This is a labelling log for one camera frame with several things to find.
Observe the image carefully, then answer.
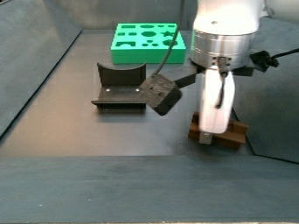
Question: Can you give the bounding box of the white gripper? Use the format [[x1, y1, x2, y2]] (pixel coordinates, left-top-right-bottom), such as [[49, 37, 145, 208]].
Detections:
[[199, 67, 235, 144]]

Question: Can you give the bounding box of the brown star prism object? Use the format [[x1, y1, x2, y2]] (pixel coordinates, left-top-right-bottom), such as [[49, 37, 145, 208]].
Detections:
[[188, 112, 248, 150]]

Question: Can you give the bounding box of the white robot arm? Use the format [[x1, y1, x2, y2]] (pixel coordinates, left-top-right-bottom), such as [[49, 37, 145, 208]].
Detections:
[[191, 0, 266, 144]]

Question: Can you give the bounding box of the black curved fixture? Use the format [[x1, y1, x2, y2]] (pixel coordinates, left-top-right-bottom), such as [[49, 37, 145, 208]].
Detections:
[[91, 64, 145, 108]]

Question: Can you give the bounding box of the green shape sorter block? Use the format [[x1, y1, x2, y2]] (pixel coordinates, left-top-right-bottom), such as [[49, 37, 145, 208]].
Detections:
[[109, 23, 176, 64]]

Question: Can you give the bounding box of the black camera cable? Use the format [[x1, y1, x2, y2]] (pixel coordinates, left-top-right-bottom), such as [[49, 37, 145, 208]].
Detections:
[[151, 0, 186, 77]]

